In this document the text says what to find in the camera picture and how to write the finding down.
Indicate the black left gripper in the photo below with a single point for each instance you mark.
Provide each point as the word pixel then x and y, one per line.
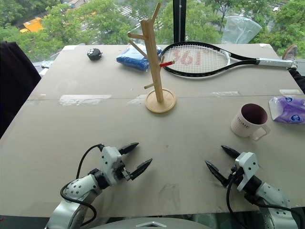
pixel 124 172

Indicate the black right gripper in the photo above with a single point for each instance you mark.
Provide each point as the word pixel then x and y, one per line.
pixel 233 173

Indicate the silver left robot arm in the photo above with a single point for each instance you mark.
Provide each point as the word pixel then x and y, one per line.
pixel 76 190

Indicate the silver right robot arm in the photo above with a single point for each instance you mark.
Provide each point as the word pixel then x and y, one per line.
pixel 271 198

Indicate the wooden mug tree stand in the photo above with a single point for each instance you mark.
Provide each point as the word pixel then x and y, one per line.
pixel 156 66

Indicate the grey robot torso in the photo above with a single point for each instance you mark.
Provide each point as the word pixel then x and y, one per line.
pixel 150 223

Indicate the purple tissue pack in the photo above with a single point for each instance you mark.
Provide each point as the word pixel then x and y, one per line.
pixel 289 109

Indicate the blue folded cloth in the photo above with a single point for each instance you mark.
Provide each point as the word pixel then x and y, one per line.
pixel 137 58

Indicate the black and white tennis racket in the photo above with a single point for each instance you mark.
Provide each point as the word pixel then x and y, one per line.
pixel 202 59

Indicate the black round tape measure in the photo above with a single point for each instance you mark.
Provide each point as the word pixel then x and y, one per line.
pixel 94 54

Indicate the grey shoe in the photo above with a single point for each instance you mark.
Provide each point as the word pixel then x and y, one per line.
pixel 290 53

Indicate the clear plastic bag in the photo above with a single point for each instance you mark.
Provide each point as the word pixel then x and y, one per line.
pixel 240 29

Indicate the dark chair back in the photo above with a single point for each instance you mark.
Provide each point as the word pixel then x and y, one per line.
pixel 15 83

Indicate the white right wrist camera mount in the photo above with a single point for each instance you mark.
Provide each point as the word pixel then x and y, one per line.
pixel 246 168

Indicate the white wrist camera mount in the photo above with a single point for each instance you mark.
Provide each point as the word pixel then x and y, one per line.
pixel 246 168
pixel 108 164

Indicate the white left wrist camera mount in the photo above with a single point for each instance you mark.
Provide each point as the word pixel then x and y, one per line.
pixel 108 164

